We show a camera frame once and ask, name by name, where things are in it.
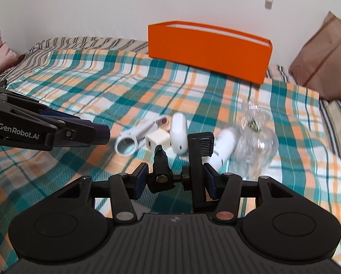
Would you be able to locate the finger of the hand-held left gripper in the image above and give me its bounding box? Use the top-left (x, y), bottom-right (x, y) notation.
top-left (39, 105), bottom-right (81, 123)
top-left (49, 120), bottom-right (96, 148)

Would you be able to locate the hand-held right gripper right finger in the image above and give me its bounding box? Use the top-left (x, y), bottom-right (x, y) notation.
top-left (203, 163), bottom-right (294, 222)

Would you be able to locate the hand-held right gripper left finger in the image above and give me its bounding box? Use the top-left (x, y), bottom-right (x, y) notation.
top-left (57, 162), bottom-right (148, 225)

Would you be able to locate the black phone holder clamp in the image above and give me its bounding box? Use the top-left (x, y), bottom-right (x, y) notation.
top-left (148, 132), bottom-right (215, 213)

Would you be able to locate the white charger adapter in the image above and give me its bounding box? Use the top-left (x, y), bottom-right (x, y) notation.
top-left (145, 130), bottom-right (171, 150)

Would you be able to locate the orange storage box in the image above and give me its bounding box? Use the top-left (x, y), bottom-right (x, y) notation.
top-left (148, 21), bottom-right (273, 85)

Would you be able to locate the white cylinder bottle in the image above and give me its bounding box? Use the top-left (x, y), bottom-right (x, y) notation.
top-left (207, 127), bottom-right (241, 169)

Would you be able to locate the clear plastic bag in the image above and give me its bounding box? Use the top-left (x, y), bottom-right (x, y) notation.
top-left (232, 100), bottom-right (279, 182)

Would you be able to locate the white oval device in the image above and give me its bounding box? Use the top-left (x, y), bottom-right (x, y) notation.
top-left (170, 113), bottom-right (189, 156)

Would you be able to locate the teal orange plaid blanket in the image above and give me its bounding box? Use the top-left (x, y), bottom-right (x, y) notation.
top-left (0, 48), bottom-right (341, 264)

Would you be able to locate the striped bedsheet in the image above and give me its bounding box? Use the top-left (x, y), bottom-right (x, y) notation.
top-left (0, 36), bottom-right (341, 183)

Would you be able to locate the brown paper bag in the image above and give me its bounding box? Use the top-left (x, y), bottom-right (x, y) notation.
top-left (289, 11), bottom-right (341, 101)

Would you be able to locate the white ring handle tool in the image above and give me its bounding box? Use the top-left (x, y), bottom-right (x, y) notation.
top-left (114, 115), bottom-right (170, 156)

